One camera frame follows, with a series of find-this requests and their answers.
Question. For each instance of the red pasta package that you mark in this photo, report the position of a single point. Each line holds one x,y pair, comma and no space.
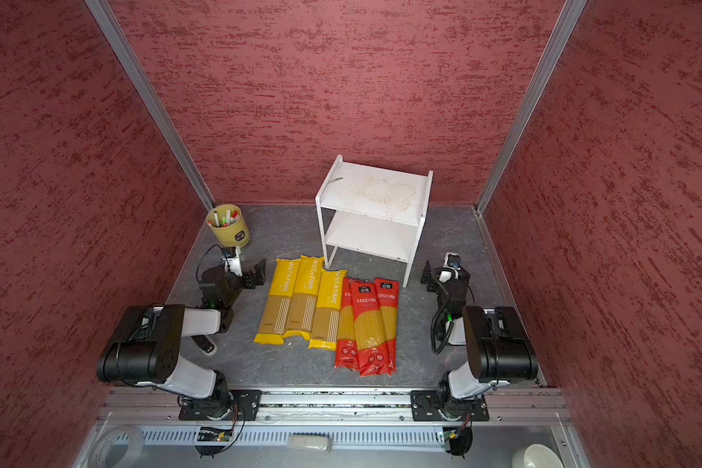
388,299
346,355
373,353

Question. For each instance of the small white remote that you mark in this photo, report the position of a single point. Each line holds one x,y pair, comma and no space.
315,443

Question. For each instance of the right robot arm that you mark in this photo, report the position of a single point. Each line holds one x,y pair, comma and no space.
498,351

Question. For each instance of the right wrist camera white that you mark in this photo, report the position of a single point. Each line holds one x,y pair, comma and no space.
453,262

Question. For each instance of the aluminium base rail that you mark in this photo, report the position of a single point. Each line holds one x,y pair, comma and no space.
346,405

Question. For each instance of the yellow pasta package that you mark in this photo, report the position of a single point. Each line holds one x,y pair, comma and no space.
325,326
276,311
304,298

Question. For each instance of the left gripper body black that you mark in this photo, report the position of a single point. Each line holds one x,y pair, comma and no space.
250,278

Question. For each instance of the white two-tier shelf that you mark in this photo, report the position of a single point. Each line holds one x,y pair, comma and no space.
372,211

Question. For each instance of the aluminium corner post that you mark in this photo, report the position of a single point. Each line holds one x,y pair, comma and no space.
114,35
555,46

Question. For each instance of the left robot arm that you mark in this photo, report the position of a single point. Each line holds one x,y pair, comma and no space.
145,349

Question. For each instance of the yellow pen holder cup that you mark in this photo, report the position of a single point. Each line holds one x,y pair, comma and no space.
227,223

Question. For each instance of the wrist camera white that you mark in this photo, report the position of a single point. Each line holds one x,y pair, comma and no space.
453,262
232,260

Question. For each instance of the white cable duct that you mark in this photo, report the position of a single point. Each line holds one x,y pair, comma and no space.
396,437

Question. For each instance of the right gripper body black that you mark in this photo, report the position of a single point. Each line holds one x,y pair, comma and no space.
439,281

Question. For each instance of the left aluminium corner post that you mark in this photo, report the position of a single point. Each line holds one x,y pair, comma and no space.
114,35

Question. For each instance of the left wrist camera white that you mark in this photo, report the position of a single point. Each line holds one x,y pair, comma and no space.
232,260

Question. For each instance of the right aluminium corner post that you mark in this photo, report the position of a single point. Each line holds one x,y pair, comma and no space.
555,46

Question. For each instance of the white bowl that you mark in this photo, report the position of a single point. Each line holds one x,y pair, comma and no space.
536,456

